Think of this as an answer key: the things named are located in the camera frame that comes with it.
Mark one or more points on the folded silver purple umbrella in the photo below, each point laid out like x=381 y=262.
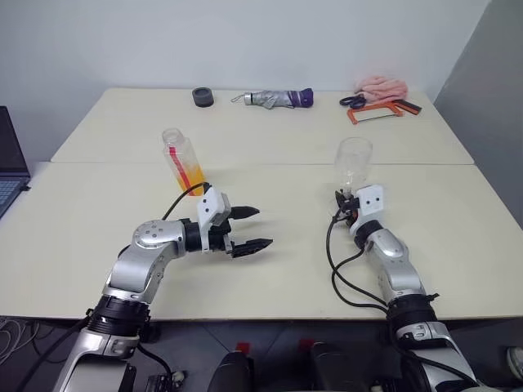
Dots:
x=278 y=98

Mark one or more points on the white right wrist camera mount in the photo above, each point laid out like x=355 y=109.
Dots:
x=369 y=204

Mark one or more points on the purple black scissors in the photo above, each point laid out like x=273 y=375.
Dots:
x=352 y=101

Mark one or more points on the dark rounded shape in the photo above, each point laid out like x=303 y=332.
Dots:
x=335 y=367
x=233 y=373

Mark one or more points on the orange hacksaw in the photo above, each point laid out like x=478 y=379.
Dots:
x=352 y=115

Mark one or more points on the black white connector block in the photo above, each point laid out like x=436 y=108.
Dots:
x=165 y=381
x=386 y=384

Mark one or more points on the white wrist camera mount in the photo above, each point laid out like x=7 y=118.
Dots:
x=207 y=204
x=369 y=204

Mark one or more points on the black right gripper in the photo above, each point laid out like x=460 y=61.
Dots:
x=350 y=213

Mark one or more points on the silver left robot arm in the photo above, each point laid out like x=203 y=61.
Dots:
x=139 y=261

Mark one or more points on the clear wine glass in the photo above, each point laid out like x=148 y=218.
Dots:
x=353 y=159

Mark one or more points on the dark laptop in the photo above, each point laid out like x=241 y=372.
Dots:
x=8 y=171

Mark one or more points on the round white grey object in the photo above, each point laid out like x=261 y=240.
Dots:
x=515 y=359

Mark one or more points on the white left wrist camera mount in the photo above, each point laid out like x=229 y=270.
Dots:
x=207 y=204

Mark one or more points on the pink towel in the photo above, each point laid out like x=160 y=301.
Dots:
x=382 y=87

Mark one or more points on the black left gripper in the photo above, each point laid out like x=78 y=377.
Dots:
x=220 y=239

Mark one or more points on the bottle with orange liquid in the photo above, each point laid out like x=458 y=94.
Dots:
x=190 y=171

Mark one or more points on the red tag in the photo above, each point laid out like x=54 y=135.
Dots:
x=243 y=347
x=307 y=344

